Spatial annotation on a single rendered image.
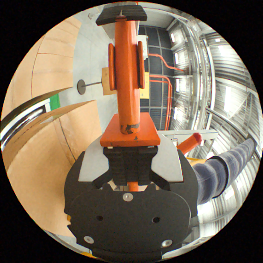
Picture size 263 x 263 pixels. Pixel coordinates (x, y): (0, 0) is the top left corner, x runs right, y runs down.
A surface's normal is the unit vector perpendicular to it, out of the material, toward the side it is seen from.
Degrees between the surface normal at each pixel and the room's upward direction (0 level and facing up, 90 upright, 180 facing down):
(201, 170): 109
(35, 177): 0
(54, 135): 0
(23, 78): 0
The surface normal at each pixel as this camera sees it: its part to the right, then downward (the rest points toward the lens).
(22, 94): 1.00, -0.03
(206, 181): -0.34, -0.59
